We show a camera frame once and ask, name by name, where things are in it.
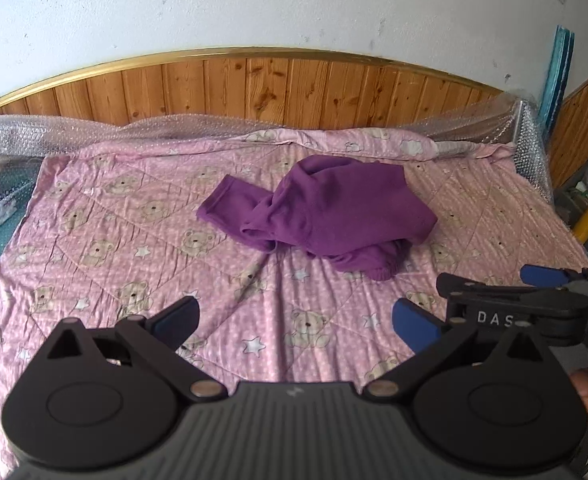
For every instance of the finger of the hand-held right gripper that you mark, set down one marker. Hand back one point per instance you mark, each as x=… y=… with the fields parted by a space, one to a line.
x=543 y=275
x=523 y=305

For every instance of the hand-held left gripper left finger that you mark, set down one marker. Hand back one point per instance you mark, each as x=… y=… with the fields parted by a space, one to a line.
x=179 y=317

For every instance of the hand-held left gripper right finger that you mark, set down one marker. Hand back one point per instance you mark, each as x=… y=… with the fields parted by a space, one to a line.
x=416 y=327

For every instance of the purple garment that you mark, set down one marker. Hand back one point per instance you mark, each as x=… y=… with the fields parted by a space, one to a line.
x=334 y=210

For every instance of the pink bear-printed blanket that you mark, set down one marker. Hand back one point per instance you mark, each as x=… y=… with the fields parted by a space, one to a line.
x=124 y=240

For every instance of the teal rolled mat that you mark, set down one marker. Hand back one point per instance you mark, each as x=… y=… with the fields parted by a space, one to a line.
x=556 y=75

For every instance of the clear bubble wrap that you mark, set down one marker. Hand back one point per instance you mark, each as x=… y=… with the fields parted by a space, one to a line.
x=24 y=132

